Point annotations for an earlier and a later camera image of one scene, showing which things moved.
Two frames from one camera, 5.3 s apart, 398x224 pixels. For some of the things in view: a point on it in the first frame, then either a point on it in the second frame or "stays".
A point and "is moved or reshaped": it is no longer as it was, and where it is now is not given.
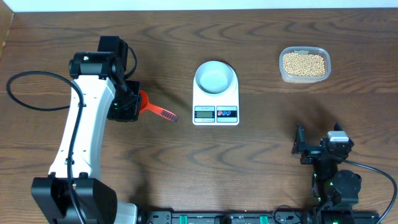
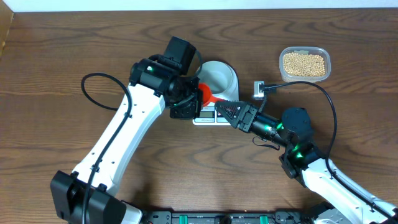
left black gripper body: (126, 101) -> (189, 107)
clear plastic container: (304, 65) stays
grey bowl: (214, 77) stays
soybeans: (303, 65) stays
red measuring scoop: (145, 105) is moved or reshaped
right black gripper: (300, 143) -> (245, 121)
